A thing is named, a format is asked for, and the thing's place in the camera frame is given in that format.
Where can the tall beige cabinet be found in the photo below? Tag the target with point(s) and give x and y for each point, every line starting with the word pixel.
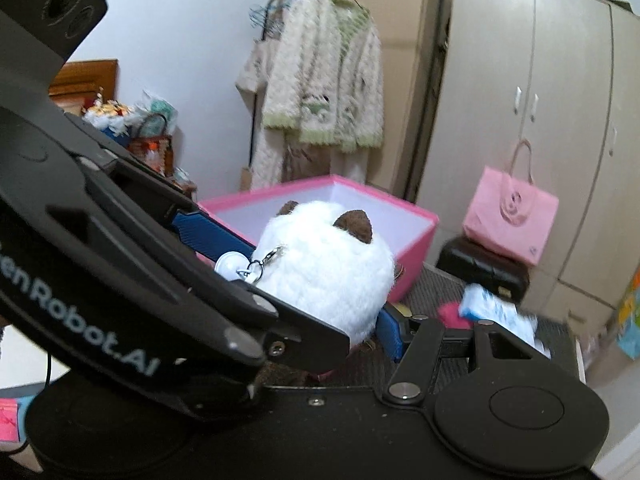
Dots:
pixel 400 35

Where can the colourful paper bag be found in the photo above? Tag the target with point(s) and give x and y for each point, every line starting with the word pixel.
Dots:
pixel 631 320

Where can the pink cardboard box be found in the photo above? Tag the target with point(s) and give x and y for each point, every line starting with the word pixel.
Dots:
pixel 390 205

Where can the beige hanging garment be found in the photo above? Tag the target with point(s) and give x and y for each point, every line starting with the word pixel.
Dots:
pixel 255 110

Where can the pink tote bag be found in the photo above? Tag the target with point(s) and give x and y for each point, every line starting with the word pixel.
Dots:
pixel 510 215

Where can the white blue tissue packet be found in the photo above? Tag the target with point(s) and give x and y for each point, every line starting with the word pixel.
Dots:
pixel 492 310

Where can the white plush toy brown ears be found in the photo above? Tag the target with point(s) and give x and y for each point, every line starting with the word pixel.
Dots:
pixel 330 265

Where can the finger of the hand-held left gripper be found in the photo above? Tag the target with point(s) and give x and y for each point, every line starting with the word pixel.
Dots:
pixel 300 332
pixel 210 235

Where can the pink cloth item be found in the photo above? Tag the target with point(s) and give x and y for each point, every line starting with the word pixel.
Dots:
pixel 9 417

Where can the black clothes rack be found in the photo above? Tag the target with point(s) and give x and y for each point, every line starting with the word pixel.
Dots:
pixel 440 20

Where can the white teal plastic bag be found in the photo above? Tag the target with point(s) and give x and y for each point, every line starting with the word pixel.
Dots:
pixel 160 107

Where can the wicker basket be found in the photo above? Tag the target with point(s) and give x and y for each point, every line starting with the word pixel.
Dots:
pixel 150 147

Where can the white flower bouquet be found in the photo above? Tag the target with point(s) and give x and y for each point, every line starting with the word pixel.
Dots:
pixel 107 117

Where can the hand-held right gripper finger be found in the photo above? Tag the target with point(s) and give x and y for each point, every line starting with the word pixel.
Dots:
pixel 389 332

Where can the wooden headboard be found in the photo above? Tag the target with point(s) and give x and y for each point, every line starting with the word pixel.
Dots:
pixel 85 80

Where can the beige wardrobe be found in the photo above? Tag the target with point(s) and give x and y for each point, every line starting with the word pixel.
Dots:
pixel 550 85

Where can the fluffy cream green cardigan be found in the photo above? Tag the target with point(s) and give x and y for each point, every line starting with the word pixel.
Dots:
pixel 325 85

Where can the black suitcase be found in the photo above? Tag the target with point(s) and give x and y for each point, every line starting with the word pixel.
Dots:
pixel 480 265

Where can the red fuzzy object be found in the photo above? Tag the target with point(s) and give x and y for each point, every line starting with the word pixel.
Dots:
pixel 450 316

